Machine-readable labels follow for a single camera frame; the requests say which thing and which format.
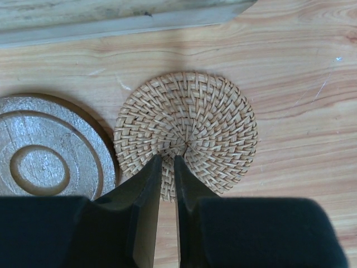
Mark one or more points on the woven rattan coaster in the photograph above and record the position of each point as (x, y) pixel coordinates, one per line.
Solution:
(203, 118)

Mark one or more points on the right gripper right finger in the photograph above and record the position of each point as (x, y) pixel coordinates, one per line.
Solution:
(250, 232)

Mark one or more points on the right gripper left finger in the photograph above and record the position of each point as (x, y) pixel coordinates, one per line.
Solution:
(116, 230)

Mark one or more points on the brown wooden coaster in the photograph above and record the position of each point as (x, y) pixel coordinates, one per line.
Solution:
(49, 146)

